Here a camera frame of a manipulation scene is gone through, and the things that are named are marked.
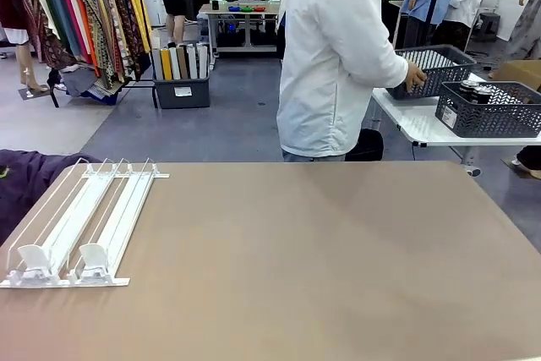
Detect person's right hand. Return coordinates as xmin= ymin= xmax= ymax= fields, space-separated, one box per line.
xmin=404 ymin=62 xmax=429 ymax=94

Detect dark grey plastic basket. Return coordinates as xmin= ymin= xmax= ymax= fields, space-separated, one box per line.
xmin=386 ymin=45 xmax=478 ymax=101
xmin=434 ymin=80 xmax=541 ymax=139

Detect person's right forearm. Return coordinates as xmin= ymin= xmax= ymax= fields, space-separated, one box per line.
xmin=350 ymin=26 xmax=411 ymax=90

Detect white side table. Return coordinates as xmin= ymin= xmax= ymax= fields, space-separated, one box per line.
xmin=370 ymin=72 xmax=541 ymax=167

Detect black padded stool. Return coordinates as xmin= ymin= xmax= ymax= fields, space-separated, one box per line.
xmin=344 ymin=128 xmax=385 ymax=162

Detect person in white jacket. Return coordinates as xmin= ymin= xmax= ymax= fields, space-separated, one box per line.
xmin=275 ymin=0 xmax=428 ymax=163

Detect black step stool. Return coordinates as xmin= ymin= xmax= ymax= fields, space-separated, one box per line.
xmin=475 ymin=12 xmax=502 ymax=43

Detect brown cardboard box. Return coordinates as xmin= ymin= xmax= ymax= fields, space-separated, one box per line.
xmin=492 ymin=59 xmax=541 ymax=91

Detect bystander legs dark trousers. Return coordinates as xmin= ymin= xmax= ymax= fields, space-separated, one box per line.
xmin=500 ymin=145 xmax=541 ymax=180

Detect grey workbench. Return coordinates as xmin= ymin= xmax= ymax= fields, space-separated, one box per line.
xmin=197 ymin=0 xmax=283 ymax=57

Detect white flat board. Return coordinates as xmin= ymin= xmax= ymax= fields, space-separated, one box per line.
xmin=196 ymin=42 xmax=210 ymax=79
xmin=168 ymin=46 xmax=182 ymax=81
xmin=186 ymin=43 xmax=199 ymax=79

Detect brown flat board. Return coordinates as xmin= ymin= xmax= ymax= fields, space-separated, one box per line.
xmin=176 ymin=46 xmax=190 ymax=80

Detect grey storage bin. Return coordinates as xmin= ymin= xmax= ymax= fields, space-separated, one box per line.
xmin=152 ymin=75 xmax=211 ymax=110

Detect yellow flat board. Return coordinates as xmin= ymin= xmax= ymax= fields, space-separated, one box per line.
xmin=160 ymin=47 xmax=173 ymax=81

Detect grey flat board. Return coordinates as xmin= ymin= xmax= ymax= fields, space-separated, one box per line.
xmin=151 ymin=46 xmax=164 ymax=81

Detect white air purifier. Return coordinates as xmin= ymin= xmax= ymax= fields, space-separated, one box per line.
xmin=141 ymin=0 xmax=164 ymax=27

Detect black clothes rack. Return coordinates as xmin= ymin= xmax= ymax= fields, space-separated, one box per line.
xmin=48 ymin=0 xmax=160 ymax=109

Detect yellow hanging garment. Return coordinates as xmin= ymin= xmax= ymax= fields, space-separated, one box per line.
xmin=117 ymin=0 xmax=152 ymax=54

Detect dark brown patterned garment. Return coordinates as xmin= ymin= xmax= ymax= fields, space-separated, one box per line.
xmin=101 ymin=0 xmax=141 ymax=79

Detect blue cloth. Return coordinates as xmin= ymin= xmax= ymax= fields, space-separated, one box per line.
xmin=82 ymin=81 xmax=123 ymax=107

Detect olive patterned garment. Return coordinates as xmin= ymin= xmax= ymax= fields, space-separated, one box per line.
xmin=71 ymin=0 xmax=116 ymax=83

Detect orange hanging garment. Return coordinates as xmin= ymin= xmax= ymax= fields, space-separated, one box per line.
xmin=75 ymin=0 xmax=101 ymax=79

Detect grey clothes pile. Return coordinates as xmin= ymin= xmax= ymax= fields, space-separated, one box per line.
xmin=61 ymin=65 xmax=101 ymax=98

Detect brown patterned shawl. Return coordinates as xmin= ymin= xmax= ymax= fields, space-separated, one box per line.
xmin=20 ymin=0 xmax=77 ymax=70

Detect dark purple cloth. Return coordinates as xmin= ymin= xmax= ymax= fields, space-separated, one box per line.
xmin=0 ymin=148 xmax=102 ymax=246

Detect white wire can dispenser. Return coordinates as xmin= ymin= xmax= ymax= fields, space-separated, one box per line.
xmin=0 ymin=156 xmax=171 ymax=290

